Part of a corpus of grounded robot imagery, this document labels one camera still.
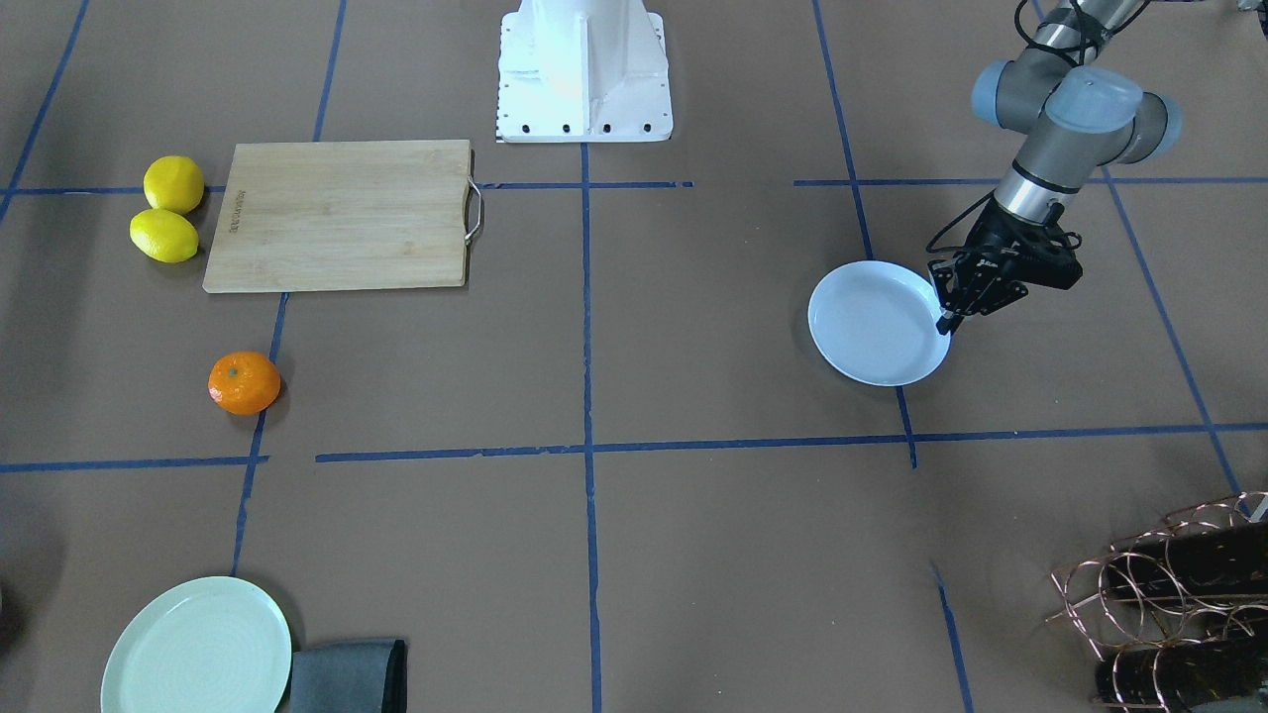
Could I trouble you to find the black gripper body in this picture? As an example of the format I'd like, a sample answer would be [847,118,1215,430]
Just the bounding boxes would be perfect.
[927,197,1083,318]

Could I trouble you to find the light blue plate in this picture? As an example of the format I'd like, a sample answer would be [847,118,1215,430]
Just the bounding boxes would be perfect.
[806,260,952,387]

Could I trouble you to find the orange mandarin fruit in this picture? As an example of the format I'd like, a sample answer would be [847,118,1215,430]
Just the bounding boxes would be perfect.
[207,351,281,416]

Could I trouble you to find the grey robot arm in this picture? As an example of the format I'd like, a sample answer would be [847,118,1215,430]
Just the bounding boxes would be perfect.
[924,1,1183,337]

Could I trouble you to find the light green plate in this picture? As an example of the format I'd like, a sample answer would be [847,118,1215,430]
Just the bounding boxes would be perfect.
[99,576,290,712]

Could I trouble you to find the dark wine bottle upper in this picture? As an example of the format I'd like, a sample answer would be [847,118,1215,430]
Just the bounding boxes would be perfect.
[1104,521,1267,606]

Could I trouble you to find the dark wine bottle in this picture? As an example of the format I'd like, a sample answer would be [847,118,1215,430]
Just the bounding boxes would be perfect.
[1096,637,1267,712]
[1104,521,1267,606]

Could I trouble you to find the dark wine bottle lower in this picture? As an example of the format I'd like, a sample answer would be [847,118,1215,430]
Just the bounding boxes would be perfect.
[1096,637,1267,712]

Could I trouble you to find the bamboo cutting board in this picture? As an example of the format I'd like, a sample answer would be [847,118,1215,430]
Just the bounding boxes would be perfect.
[203,140,483,294]

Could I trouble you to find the folded grey cloth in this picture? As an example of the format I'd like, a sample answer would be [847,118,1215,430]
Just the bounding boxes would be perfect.
[288,638,408,712]

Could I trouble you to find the upper yellow lemon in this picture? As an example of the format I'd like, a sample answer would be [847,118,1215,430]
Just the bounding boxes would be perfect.
[142,156,207,214]

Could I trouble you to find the yellow lemon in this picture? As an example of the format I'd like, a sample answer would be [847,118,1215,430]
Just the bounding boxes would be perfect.
[131,208,200,263]
[142,156,207,214]

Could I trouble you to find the lower yellow lemon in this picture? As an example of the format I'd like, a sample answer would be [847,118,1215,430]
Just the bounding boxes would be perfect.
[131,208,200,263]

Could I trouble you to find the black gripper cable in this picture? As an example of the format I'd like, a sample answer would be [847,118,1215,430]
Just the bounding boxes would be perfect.
[926,188,997,256]

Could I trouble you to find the copper wire bottle rack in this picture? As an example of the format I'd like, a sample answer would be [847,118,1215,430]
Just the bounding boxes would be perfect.
[1049,491,1267,712]

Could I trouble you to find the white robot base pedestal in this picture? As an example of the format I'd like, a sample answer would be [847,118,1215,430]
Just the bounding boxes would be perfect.
[495,1,675,145]

